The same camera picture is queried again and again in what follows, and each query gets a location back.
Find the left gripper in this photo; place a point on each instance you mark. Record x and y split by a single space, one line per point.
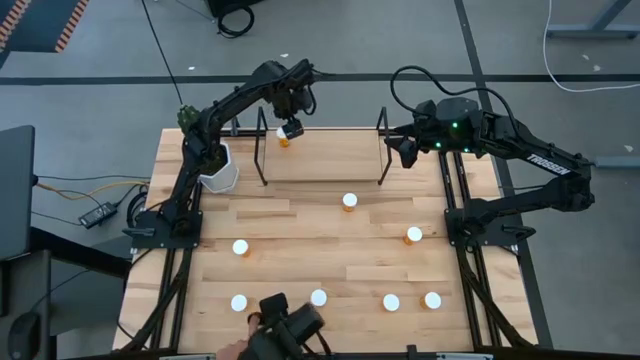
295 100

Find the grey floor bar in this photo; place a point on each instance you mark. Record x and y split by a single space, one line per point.
617 162

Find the black computer mouse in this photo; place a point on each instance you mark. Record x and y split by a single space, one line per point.
24 340

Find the dark monitor panel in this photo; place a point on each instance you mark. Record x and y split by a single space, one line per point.
15 190

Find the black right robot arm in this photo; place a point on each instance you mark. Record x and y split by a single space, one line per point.
545 162

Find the black handheld device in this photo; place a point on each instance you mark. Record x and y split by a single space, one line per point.
285 325

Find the wooden shelf black metal frame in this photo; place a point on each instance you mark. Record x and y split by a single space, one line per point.
325 155

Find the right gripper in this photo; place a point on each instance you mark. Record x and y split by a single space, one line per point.
425 130

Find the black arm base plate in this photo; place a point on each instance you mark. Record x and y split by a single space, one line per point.
451 230
150 239

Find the person's hand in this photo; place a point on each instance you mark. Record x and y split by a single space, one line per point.
232 350

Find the black power adapter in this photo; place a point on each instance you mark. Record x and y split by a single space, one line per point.
98 215

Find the green cactus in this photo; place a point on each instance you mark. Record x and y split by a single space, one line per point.
187 119

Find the amber pill bottle white cap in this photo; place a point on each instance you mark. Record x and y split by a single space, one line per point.
281 133
349 200
432 300
414 234
318 297
239 302
391 302
240 247

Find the black box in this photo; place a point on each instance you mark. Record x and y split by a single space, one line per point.
225 5

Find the dark side desk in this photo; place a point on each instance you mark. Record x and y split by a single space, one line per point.
20 290

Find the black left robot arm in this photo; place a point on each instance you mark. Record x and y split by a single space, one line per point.
240 95

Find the grey desk leg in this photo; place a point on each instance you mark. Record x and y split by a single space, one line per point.
590 33

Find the dark mat hazard-striped edges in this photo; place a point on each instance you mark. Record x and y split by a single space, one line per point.
45 25

